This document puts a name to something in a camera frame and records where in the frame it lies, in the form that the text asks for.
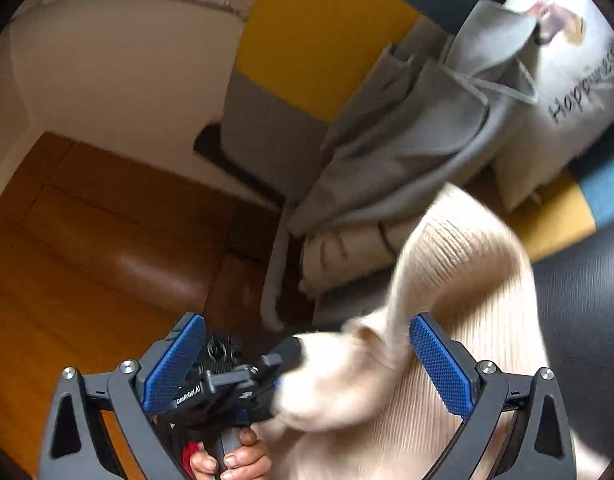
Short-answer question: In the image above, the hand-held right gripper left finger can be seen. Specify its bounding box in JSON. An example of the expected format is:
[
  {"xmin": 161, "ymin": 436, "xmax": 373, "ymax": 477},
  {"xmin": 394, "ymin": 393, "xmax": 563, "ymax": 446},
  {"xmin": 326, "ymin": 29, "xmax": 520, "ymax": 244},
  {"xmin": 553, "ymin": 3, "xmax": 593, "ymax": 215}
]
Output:
[{"xmin": 38, "ymin": 312, "xmax": 208, "ymax": 480}]

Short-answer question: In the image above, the person's left hand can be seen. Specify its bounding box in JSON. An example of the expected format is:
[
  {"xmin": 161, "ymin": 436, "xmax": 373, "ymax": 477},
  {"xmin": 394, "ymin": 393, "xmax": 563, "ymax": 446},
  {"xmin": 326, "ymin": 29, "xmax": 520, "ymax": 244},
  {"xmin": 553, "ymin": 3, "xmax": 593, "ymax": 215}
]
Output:
[{"xmin": 189, "ymin": 427, "xmax": 273, "ymax": 480}]

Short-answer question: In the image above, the wooden wardrobe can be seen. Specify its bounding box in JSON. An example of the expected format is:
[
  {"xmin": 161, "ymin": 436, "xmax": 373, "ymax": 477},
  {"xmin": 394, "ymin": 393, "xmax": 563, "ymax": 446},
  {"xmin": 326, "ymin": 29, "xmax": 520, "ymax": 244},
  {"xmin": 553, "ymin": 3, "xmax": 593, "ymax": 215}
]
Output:
[{"xmin": 0, "ymin": 132, "xmax": 288, "ymax": 480}]

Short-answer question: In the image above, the grey cloth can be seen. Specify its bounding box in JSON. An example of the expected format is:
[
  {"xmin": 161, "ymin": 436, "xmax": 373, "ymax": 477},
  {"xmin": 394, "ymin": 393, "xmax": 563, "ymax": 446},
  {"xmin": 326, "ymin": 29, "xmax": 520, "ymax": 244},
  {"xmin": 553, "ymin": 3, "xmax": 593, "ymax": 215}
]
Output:
[{"xmin": 287, "ymin": 0, "xmax": 542, "ymax": 238}]

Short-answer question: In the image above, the beige knit sweater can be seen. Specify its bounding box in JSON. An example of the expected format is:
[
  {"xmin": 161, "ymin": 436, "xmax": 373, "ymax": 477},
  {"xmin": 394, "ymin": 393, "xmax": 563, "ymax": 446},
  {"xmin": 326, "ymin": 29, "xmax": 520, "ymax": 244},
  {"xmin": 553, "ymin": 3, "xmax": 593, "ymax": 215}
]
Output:
[{"xmin": 272, "ymin": 182, "xmax": 612, "ymax": 480}]

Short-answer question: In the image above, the grey yellow blue sofa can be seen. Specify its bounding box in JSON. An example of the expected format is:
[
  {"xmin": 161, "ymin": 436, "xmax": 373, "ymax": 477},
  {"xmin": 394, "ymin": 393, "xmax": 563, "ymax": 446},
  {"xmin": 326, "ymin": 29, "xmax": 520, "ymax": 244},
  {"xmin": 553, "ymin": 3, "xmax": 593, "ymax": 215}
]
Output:
[{"xmin": 222, "ymin": 0, "xmax": 614, "ymax": 331}]

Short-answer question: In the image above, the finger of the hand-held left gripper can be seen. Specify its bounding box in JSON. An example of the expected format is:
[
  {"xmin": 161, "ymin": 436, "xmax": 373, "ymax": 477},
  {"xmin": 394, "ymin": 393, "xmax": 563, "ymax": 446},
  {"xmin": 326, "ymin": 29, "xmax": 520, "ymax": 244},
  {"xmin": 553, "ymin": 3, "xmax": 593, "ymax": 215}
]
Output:
[
  {"xmin": 207, "ymin": 336, "xmax": 305, "ymax": 396},
  {"xmin": 234, "ymin": 377, "xmax": 288, "ymax": 423}
]

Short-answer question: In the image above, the white printed pillow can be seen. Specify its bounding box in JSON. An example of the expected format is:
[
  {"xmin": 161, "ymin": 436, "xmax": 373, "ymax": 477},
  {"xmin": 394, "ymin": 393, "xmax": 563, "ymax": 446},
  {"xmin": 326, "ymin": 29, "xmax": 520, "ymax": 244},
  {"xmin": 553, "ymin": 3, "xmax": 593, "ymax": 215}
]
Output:
[{"xmin": 492, "ymin": 0, "xmax": 614, "ymax": 213}]

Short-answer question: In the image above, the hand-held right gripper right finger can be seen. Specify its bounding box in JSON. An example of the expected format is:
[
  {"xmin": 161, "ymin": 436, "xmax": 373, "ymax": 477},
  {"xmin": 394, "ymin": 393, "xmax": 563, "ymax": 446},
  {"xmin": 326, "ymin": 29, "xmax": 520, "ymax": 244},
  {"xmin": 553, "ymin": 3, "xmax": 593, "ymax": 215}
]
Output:
[{"xmin": 408, "ymin": 312, "xmax": 578, "ymax": 480}]

